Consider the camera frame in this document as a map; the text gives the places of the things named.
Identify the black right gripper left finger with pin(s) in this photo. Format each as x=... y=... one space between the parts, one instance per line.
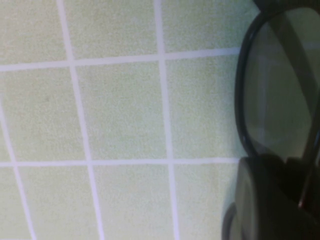
x=265 y=200

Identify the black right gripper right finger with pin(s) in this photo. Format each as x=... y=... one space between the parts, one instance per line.
x=296 y=180

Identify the black frame glasses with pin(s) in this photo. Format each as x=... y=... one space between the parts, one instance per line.
x=239 y=100

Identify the green white grid tablecloth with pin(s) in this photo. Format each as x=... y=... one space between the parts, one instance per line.
x=120 y=112

